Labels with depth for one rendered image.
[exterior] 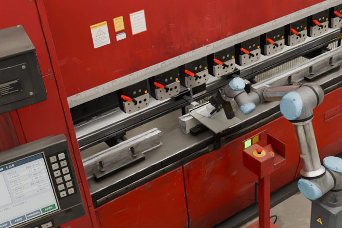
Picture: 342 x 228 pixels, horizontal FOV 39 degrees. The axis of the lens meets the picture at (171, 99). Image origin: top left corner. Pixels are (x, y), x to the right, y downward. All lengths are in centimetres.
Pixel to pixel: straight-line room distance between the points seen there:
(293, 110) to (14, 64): 122
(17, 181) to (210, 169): 152
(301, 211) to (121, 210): 145
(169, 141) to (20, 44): 145
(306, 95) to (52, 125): 113
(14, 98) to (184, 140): 144
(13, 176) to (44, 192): 13
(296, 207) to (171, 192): 114
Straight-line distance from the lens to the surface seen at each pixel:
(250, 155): 286
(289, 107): 221
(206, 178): 301
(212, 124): 273
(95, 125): 290
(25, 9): 196
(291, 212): 364
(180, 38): 259
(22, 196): 179
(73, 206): 187
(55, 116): 215
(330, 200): 255
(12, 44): 162
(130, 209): 278
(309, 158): 232
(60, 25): 225
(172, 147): 279
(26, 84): 160
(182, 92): 302
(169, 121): 463
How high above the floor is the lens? 252
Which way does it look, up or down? 30 degrees down
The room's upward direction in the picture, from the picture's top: 7 degrees counter-clockwise
